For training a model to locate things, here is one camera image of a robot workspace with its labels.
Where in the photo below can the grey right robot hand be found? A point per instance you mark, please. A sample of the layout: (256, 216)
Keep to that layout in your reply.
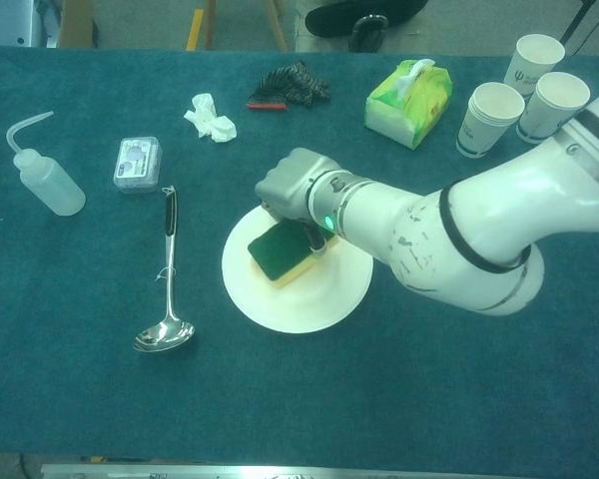
(289, 184)

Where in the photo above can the green yellow sponge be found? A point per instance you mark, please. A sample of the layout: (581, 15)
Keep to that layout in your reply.
(274, 254)

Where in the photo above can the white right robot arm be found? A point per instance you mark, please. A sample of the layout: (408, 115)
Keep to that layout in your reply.
(479, 229)

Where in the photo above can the white round plate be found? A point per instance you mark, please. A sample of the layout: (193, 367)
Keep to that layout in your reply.
(299, 304)

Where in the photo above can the crumpled white tissue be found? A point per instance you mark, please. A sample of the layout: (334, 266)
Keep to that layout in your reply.
(212, 122)

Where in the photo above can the grey striped work glove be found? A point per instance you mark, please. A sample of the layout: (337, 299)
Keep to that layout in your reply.
(292, 82)

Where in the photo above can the green yellow tissue pack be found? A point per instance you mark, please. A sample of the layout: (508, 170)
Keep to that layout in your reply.
(404, 107)

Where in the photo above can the clear plastic lidded box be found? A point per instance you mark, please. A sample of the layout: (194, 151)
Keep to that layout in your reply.
(137, 164)

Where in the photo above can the wooden stand leg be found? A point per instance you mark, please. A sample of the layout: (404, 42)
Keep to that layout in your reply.
(199, 25)
(278, 25)

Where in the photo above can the black office chair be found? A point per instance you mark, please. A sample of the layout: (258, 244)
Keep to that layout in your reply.
(359, 15)

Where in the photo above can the white paper cup stack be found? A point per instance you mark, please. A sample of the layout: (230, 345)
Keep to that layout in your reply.
(486, 125)

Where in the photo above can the brown cardboard box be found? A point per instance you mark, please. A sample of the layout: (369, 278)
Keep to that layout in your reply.
(120, 22)

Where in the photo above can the translucent squeeze wash bottle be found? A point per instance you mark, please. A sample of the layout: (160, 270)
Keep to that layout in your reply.
(50, 184)

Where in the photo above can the teal table cloth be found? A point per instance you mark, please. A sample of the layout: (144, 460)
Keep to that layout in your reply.
(80, 399)

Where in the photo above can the black tripod pole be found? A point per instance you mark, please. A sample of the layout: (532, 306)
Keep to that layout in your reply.
(579, 20)

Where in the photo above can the aluminium frame rail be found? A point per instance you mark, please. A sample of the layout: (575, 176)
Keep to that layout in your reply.
(329, 471)

